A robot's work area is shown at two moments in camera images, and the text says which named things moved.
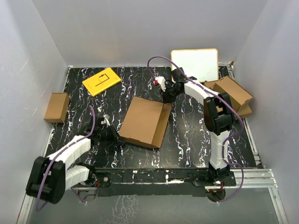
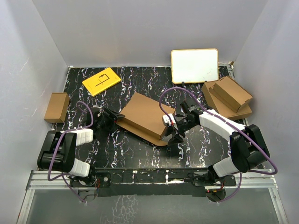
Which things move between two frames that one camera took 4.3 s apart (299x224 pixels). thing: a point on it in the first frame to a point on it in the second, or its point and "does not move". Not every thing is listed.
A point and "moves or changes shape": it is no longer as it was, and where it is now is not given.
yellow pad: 101,81 does not move
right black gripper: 166,98 to 175,138
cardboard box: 145,122 moves or changes shape
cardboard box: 58,108 does not move
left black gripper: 114,135 to 112,118
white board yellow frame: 202,64 does not move
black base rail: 158,182 does not move
